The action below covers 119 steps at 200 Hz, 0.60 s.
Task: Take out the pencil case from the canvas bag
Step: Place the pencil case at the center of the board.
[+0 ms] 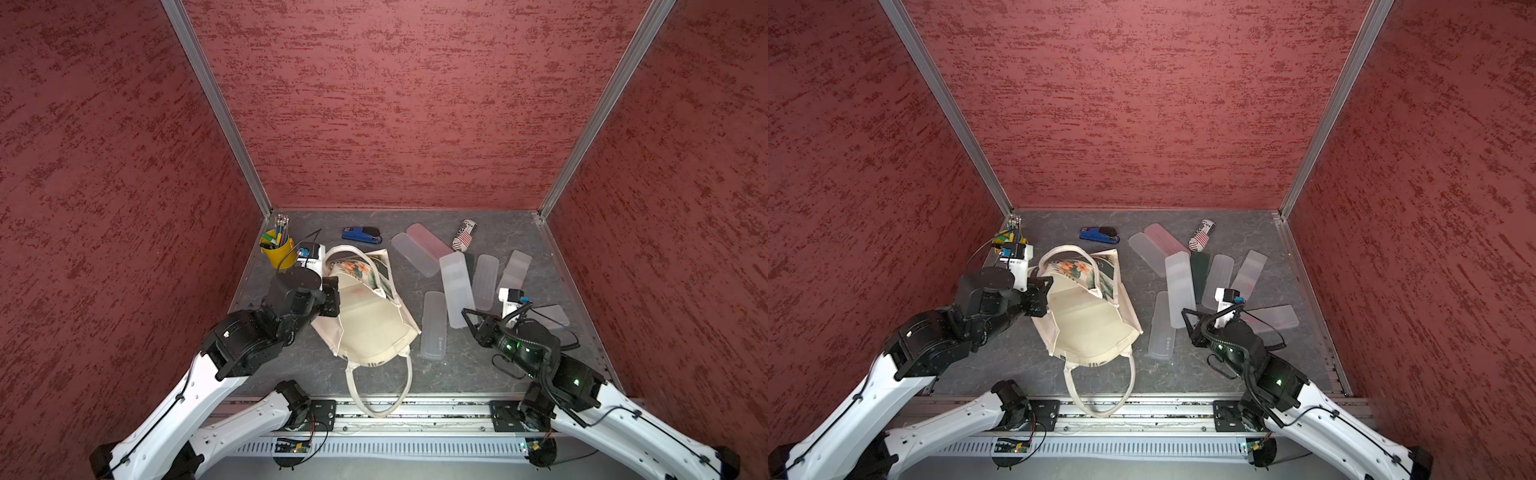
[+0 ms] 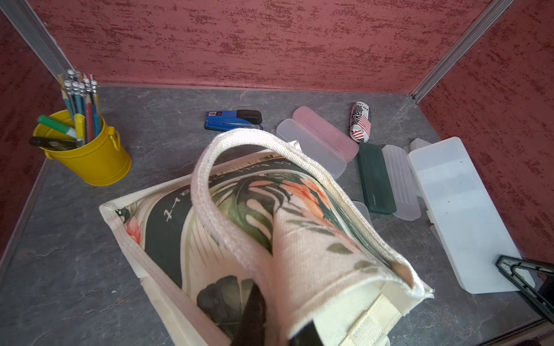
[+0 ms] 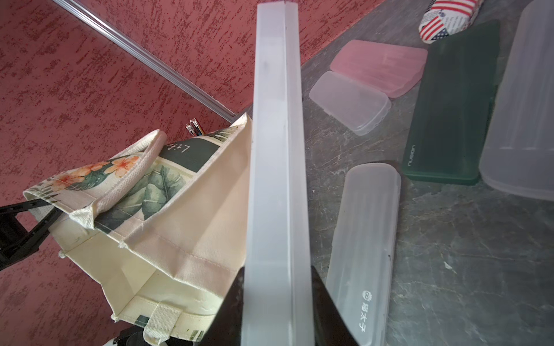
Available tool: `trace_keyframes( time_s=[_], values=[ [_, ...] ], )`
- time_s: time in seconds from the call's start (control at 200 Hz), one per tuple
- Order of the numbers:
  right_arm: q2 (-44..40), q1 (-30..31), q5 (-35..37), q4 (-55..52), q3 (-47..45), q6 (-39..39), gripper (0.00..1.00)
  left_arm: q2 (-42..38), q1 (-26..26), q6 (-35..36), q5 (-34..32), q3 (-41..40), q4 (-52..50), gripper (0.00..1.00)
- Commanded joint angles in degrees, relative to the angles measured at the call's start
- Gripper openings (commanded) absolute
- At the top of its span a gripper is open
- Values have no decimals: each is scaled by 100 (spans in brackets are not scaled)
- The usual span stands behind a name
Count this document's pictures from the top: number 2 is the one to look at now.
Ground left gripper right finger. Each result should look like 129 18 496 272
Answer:
288 321 323 346

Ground pink pencil case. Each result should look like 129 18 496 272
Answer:
291 106 359 162

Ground corner aluminium post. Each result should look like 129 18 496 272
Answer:
411 0 514 104
1 0 73 77

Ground left corner aluminium post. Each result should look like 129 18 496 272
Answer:
1 0 73 77

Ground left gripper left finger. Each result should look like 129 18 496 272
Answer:
231 284 266 346

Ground right corner aluminium post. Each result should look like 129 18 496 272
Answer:
411 0 514 104

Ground blue black stapler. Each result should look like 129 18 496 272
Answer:
204 110 263 132

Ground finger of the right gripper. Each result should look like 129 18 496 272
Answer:
496 255 553 323

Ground green pencil case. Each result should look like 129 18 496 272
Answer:
357 143 397 215

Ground flag pattern can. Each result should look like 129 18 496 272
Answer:
349 101 372 143

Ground floral canvas tote bag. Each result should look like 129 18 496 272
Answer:
100 130 433 345

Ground large white pencil case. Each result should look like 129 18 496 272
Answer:
408 137 520 295

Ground yellow pen cup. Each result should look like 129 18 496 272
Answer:
30 69 131 187

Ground clear ribbed pencil case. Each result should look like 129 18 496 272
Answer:
382 145 421 221

